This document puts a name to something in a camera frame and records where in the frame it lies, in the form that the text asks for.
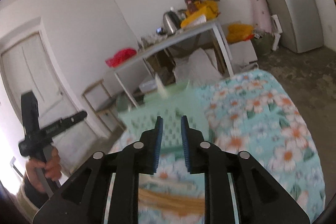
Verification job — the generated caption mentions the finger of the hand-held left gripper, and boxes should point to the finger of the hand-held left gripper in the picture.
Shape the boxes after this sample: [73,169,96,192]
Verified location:
[49,111,88,136]

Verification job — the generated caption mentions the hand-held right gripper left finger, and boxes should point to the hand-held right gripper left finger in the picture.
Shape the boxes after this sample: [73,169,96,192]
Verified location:
[31,116,164,224]

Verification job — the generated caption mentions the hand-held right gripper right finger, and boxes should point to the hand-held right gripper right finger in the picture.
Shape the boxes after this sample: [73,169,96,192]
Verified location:
[181,115,311,224]

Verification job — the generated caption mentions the green plastic basket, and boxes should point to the green plastic basket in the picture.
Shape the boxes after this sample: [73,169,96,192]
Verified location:
[118,82,210,153]

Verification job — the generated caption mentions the person's left forearm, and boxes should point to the person's left forearm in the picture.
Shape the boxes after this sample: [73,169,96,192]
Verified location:
[16,175,53,214]

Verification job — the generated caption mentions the person's left hand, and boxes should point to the person's left hand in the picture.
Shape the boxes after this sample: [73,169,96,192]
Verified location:
[25,147,62,193]

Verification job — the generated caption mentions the wooden chair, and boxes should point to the wooden chair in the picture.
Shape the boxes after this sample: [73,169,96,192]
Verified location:
[83,79,126,138]

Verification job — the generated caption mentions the clear plastic box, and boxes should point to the clear plastic box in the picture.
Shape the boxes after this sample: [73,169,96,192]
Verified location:
[139,80,159,94]

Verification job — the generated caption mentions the white door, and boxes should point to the white door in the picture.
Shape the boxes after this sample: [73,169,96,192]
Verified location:
[0,30,79,146]

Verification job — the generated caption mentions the pile of wooden chopsticks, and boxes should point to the pile of wooden chopsticks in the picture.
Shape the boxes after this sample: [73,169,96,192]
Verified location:
[138,182,205,216]

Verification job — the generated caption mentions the white sack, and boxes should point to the white sack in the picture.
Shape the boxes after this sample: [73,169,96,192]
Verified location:
[173,49,223,83]

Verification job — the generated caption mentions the floral blanket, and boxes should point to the floral blanket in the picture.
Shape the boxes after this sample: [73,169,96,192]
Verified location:
[108,69,326,224]

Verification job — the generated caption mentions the red plastic bag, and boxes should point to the red plastic bag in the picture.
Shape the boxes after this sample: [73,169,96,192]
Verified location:
[105,48,137,67]

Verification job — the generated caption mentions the white table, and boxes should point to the white table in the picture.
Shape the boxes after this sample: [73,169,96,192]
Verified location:
[106,20,234,109]

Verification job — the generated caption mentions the white cardboard box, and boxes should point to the white cardboard box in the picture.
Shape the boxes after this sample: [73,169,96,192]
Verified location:
[228,40,259,69]

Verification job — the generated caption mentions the steel electric kettle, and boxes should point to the steel electric kettle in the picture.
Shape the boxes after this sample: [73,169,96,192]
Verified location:
[163,11,181,36]

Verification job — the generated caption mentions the yellow plastic bag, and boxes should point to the yellow plastic bag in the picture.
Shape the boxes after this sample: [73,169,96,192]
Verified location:
[227,24,255,43]

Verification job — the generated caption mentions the green bag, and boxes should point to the green bag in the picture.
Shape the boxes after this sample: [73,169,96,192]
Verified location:
[252,32,273,55]

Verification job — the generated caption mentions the yellow bag with white paper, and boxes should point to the yellow bag with white paper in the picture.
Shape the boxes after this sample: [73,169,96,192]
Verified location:
[181,0,219,29]

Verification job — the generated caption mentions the dark printed box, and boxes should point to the dark printed box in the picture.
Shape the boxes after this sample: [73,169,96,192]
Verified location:
[184,0,200,12]

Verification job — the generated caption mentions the white plastic stool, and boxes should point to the white plastic stool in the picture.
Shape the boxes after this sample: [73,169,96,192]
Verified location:
[270,14,282,51]

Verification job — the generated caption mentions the pink board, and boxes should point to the pink board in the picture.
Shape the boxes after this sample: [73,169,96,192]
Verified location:
[248,0,272,30]

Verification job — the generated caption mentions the silver fridge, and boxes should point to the silver fridge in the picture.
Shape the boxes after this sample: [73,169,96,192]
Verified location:
[240,0,324,53]

